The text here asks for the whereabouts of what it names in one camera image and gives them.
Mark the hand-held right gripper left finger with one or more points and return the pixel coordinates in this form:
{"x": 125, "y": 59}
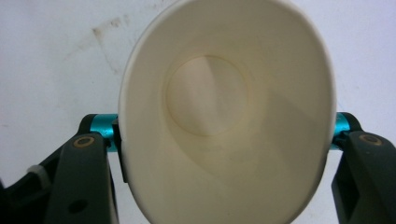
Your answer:
{"x": 104, "y": 126}

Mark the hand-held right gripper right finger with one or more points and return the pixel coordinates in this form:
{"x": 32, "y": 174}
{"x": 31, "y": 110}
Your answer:
{"x": 342, "y": 124}

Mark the white paper cup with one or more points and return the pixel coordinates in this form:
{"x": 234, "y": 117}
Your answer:
{"x": 227, "y": 109}

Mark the white foam mat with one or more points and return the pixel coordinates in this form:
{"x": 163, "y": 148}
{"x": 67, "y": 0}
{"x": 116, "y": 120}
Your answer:
{"x": 46, "y": 62}

